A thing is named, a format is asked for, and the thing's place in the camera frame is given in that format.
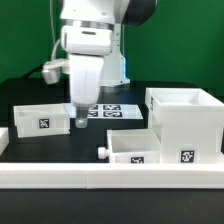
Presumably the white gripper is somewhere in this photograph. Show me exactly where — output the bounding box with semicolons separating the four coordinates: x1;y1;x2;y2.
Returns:
69;54;104;128

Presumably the white drawer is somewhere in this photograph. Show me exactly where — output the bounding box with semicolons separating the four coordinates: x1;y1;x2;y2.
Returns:
98;129;161;164
13;104;70;138

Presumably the white front drawer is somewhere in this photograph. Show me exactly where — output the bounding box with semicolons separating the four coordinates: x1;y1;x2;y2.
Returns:
98;129;161;164

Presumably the white drawer cabinet box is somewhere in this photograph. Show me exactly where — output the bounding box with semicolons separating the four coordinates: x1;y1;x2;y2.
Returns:
145;88;224;164

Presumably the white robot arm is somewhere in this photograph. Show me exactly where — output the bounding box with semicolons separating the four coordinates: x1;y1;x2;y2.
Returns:
60;0;157;128

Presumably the white fiducial marker sheet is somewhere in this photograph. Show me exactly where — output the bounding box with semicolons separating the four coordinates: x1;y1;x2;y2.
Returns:
63;102;144;120

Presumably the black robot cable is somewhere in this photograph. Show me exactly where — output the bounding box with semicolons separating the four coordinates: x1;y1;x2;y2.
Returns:
21;65;46;80

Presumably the white table boundary frame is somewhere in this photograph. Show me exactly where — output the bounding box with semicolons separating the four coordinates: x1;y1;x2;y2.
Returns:
0;127;224;190

